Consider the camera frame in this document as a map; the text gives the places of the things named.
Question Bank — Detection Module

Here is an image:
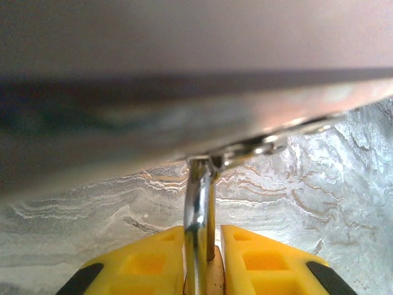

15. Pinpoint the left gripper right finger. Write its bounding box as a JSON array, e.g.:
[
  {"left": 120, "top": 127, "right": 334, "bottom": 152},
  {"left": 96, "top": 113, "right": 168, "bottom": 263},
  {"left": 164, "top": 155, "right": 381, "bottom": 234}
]
[{"left": 220, "top": 224, "right": 359, "bottom": 295}]

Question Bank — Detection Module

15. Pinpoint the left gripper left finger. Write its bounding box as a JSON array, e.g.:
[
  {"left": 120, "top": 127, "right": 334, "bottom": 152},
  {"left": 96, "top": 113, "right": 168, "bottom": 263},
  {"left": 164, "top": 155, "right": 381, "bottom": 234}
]
[{"left": 56, "top": 226, "right": 185, "bottom": 295}]

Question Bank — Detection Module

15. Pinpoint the pink tin box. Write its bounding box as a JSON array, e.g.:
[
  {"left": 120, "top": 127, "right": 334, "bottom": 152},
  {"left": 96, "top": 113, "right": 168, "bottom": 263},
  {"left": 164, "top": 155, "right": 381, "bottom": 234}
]
[{"left": 0, "top": 0, "right": 393, "bottom": 200}]

